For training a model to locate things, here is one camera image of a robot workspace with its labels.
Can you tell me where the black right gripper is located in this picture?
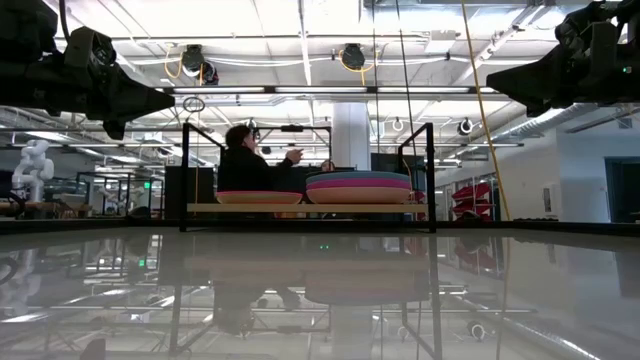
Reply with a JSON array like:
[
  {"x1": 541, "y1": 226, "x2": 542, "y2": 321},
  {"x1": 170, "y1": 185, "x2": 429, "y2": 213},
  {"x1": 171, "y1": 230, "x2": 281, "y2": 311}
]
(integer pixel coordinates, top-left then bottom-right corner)
[{"x1": 486, "y1": 2, "x2": 640, "y2": 118}]

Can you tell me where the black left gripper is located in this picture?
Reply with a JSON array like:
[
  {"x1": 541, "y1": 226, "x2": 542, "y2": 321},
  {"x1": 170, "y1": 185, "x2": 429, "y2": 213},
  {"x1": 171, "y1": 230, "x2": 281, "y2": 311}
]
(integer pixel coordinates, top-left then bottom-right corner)
[{"x1": 0, "y1": 27, "x2": 176, "y2": 142}]

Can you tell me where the orange red plate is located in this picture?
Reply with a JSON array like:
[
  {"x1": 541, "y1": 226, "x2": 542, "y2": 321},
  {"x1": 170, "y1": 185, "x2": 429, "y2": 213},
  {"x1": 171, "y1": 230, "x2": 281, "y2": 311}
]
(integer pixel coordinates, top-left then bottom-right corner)
[{"x1": 215, "y1": 190, "x2": 304, "y2": 206}]

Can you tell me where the pink plate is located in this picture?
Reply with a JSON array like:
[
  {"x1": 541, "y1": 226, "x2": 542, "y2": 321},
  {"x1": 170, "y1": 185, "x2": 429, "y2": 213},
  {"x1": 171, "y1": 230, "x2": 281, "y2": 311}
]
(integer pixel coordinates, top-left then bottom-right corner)
[{"x1": 305, "y1": 178, "x2": 413, "y2": 192}]

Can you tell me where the peach plate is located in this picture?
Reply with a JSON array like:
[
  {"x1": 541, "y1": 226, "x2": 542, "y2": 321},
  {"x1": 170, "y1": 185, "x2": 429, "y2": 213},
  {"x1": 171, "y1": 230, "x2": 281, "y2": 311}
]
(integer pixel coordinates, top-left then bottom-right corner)
[{"x1": 305, "y1": 186, "x2": 412, "y2": 205}]

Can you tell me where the black cabinet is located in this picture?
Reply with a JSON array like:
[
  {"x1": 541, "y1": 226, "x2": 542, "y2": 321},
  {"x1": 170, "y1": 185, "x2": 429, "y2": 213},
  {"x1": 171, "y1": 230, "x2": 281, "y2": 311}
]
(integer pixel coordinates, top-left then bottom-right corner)
[{"x1": 164, "y1": 165, "x2": 217, "y2": 220}]

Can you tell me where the wooden workbench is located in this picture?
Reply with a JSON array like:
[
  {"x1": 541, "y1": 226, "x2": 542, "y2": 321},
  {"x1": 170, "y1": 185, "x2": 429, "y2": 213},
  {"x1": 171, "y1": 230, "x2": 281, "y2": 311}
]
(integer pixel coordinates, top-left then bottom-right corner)
[{"x1": 0, "y1": 199, "x2": 94, "y2": 220}]

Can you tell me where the red storage bins rack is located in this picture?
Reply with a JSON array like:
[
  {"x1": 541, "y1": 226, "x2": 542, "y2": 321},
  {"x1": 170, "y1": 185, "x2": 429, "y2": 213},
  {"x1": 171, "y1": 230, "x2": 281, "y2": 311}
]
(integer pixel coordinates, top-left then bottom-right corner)
[{"x1": 451, "y1": 182, "x2": 494, "y2": 221}]

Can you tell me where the dark teal door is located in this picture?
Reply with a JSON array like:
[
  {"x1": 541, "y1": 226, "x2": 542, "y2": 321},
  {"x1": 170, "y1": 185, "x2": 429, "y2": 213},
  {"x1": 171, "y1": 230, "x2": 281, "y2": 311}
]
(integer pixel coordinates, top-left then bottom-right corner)
[{"x1": 603, "y1": 156, "x2": 640, "y2": 224}]

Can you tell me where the person in dark top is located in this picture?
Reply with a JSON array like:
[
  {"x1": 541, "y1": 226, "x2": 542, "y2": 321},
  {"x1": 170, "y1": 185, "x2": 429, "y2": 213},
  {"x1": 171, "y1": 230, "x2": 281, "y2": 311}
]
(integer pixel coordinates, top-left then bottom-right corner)
[{"x1": 218, "y1": 124, "x2": 305, "y2": 194}]

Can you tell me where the white building column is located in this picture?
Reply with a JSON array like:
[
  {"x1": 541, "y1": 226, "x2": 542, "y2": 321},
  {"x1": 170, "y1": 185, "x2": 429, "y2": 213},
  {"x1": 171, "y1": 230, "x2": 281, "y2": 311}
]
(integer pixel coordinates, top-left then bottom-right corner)
[{"x1": 332, "y1": 102, "x2": 372, "y2": 171}]

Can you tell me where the long ceiling light bar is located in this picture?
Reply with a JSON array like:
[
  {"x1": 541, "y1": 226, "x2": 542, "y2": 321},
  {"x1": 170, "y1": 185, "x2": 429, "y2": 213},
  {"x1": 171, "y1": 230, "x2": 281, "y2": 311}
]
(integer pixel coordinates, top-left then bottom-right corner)
[{"x1": 162, "y1": 85, "x2": 501, "y2": 96}]

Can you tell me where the silver ventilation duct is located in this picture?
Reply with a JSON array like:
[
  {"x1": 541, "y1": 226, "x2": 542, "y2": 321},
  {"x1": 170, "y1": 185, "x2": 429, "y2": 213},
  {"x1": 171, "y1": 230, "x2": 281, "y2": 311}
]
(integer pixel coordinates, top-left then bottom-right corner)
[{"x1": 492, "y1": 102, "x2": 640, "y2": 145}]

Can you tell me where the black workcell frame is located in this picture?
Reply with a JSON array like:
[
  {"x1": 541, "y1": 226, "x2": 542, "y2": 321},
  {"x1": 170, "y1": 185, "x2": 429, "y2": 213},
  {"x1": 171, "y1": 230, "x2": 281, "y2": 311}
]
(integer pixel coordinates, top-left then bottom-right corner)
[{"x1": 74, "y1": 172, "x2": 165, "y2": 220}]

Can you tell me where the yellow hanging cable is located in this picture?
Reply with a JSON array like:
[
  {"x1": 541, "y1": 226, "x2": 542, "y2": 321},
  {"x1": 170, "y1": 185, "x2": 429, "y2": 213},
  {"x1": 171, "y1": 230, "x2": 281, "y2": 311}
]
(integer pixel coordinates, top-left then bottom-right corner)
[{"x1": 459, "y1": 0, "x2": 512, "y2": 222}]

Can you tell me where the black ceiling cord reel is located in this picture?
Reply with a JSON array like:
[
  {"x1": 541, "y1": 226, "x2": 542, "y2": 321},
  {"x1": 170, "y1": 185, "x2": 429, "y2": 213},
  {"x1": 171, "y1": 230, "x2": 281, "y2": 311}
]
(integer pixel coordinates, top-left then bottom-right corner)
[
  {"x1": 341, "y1": 43, "x2": 367, "y2": 71},
  {"x1": 180, "y1": 43, "x2": 220, "y2": 86}
]

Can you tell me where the black hanging cable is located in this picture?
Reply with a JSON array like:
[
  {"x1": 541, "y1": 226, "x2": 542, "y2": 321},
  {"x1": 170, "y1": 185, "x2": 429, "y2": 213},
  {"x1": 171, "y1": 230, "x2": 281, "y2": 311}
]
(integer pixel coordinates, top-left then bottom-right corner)
[{"x1": 394, "y1": 0, "x2": 419, "y2": 151}]

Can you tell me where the thin hanging cable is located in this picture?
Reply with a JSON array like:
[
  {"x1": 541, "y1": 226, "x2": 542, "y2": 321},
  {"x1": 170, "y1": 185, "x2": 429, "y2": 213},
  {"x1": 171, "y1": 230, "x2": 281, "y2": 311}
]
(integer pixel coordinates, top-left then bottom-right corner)
[{"x1": 370, "y1": 0, "x2": 381, "y2": 156}]

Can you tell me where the black rig frame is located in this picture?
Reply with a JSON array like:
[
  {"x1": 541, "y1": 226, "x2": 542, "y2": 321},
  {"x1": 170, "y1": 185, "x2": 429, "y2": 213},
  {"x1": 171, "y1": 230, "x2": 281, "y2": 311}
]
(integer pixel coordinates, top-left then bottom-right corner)
[{"x1": 254, "y1": 124, "x2": 333, "y2": 169}]

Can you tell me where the black wire dish rack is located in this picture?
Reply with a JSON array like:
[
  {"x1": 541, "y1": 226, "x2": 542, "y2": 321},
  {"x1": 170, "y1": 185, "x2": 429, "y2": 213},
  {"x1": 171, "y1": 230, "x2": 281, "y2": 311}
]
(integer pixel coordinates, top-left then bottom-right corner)
[{"x1": 179, "y1": 122, "x2": 437, "y2": 234}]

